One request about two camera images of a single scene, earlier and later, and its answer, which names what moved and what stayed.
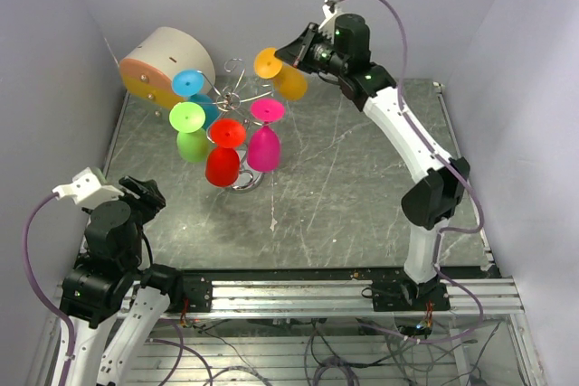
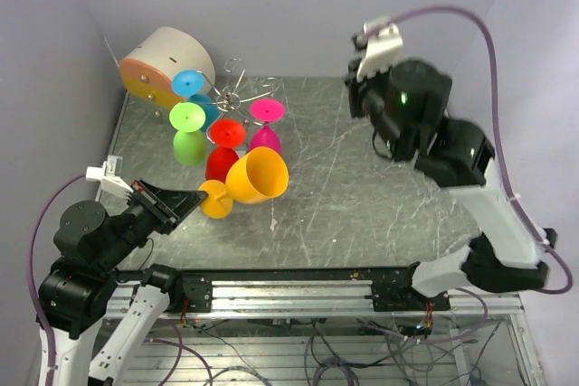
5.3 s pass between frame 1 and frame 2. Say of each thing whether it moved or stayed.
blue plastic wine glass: stayed
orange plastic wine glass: moved
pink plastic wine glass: stayed
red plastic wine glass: stayed
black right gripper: moved
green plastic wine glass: stayed
